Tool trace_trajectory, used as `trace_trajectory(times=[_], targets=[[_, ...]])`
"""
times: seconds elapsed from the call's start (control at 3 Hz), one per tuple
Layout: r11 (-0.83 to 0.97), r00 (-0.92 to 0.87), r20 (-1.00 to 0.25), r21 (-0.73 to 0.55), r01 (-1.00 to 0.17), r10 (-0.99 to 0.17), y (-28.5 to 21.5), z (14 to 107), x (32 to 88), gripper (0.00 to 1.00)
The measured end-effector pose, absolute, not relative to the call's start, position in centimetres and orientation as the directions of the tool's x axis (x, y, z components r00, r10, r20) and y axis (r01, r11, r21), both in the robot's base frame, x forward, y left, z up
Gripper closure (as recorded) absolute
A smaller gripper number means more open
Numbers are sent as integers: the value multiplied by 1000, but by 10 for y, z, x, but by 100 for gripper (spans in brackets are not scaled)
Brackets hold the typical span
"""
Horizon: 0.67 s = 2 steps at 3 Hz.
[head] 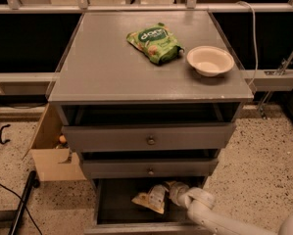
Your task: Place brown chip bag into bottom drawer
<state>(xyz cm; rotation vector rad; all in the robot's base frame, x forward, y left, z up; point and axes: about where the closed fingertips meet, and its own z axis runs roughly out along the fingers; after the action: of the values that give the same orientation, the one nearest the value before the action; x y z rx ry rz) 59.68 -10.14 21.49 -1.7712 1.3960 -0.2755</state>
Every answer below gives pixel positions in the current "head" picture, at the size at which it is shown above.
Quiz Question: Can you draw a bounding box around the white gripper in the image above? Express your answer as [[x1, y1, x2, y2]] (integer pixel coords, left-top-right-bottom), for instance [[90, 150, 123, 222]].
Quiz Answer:
[[170, 182, 192, 209]]

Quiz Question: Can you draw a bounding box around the brown and cream chip bag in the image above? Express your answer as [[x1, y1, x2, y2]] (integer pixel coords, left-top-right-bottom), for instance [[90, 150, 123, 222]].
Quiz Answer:
[[131, 181, 174, 214]]

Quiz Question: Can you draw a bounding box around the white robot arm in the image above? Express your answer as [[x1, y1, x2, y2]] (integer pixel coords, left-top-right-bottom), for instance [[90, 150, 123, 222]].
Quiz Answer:
[[169, 182, 293, 235]]

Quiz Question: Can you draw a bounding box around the grey middle drawer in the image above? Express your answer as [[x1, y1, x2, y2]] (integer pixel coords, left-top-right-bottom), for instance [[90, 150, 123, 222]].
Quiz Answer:
[[81, 159, 219, 179]]

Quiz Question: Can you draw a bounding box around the grey top drawer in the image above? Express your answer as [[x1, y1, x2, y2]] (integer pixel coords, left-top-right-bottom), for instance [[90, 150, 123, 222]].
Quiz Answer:
[[62, 123, 235, 152]]

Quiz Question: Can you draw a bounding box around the grey open bottom drawer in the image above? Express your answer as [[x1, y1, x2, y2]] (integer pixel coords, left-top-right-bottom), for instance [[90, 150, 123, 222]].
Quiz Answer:
[[83, 177, 212, 235]]

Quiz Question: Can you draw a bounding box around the grey drawer cabinet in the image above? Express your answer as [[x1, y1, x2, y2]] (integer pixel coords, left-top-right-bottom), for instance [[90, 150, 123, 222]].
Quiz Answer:
[[47, 10, 255, 235]]

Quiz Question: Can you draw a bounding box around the green chip bag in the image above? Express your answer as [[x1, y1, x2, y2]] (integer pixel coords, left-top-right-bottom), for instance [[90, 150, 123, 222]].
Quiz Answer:
[[126, 23, 184, 65]]

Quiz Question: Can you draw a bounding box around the cardboard box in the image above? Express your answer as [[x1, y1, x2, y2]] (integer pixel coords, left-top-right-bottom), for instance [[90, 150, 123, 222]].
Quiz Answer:
[[27, 105, 85, 181]]

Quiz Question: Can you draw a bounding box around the orange ball in box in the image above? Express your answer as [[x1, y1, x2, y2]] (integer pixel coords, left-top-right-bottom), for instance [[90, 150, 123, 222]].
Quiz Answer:
[[59, 135, 67, 144]]

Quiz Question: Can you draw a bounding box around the white paper bowl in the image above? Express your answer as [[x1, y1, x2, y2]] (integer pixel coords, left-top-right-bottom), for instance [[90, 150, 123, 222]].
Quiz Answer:
[[186, 46, 234, 77]]

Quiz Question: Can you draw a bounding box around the black floor pole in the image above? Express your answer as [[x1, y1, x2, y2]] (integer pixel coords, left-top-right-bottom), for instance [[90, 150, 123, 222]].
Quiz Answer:
[[8, 170, 39, 235]]

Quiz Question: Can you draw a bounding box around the black clamp on floor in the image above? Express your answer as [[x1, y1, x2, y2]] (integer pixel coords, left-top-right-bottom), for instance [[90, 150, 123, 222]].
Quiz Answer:
[[0, 124, 10, 145]]

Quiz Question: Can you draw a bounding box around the black floor cable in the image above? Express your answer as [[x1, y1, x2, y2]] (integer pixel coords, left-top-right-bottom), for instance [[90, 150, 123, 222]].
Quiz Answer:
[[0, 174, 43, 235]]

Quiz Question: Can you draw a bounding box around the white hanging cable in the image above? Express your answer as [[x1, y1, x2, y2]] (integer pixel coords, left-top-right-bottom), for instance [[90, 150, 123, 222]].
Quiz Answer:
[[236, 1, 259, 86]]

